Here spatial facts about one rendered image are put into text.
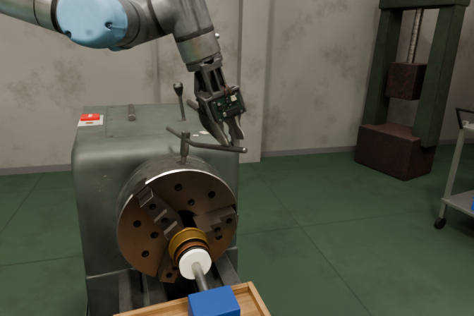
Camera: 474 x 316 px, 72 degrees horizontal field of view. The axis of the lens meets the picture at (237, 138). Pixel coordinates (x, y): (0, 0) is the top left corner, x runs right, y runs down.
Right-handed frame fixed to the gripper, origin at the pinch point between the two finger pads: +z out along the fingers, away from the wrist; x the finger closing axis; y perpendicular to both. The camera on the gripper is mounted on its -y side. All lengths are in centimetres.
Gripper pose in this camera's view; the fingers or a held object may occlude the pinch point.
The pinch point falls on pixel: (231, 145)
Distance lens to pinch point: 71.0
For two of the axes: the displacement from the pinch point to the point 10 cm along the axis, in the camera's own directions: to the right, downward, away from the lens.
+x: 8.9, -4.1, 2.2
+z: 3.0, 8.7, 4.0
